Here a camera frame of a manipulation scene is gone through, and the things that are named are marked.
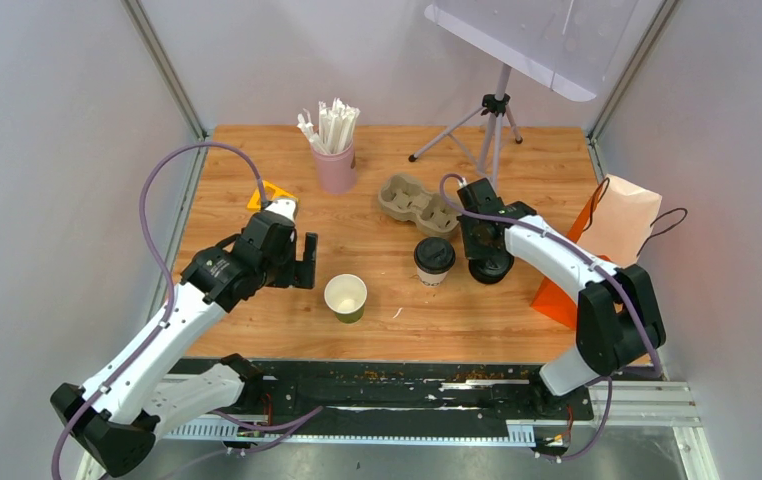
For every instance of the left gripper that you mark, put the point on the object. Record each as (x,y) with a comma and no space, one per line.
(300,274)

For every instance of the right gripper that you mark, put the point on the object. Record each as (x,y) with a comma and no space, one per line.
(471,250)

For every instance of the black cup lid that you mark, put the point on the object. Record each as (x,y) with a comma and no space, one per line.
(434,255)

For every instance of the green paper cup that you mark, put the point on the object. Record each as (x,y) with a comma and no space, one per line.
(346,295)

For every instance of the white paper cup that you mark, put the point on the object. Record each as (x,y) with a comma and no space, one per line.
(430,278)

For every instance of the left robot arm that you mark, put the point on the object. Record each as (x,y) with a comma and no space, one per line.
(121,412)

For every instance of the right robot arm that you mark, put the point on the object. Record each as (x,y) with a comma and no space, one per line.
(618,319)

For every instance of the stack of black lids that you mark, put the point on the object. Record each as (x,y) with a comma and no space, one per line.
(491,270)

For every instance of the yellow triangular plastic piece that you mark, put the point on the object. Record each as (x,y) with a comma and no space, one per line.
(271,191)

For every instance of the pink straw holder cup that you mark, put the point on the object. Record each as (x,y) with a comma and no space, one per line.
(336,173)

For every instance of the pulp cup carrier tray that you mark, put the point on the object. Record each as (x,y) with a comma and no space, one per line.
(404,198)

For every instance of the grey tripod stand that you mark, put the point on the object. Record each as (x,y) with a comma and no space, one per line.
(495,108)

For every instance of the wrapped straws bundle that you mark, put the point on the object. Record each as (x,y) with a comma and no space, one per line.
(333,131)

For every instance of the orange paper bag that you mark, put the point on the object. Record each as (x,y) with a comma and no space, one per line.
(614,224)

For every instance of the white board on tripod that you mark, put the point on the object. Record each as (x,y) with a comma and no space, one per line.
(564,45)

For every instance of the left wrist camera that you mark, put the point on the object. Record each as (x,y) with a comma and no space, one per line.
(286,207)

